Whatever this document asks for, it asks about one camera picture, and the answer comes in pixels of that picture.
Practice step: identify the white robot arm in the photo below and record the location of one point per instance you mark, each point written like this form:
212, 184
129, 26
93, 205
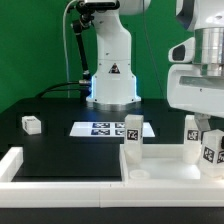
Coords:
114, 85

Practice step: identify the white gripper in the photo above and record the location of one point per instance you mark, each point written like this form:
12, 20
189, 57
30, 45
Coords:
188, 90

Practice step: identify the white square tabletop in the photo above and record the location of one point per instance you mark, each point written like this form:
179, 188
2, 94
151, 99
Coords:
162, 162

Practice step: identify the white fiducial tag sheet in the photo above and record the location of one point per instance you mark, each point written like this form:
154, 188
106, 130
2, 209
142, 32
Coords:
99, 129

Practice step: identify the white U-shaped obstacle fence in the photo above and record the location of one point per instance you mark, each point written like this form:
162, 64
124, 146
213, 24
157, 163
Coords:
126, 193

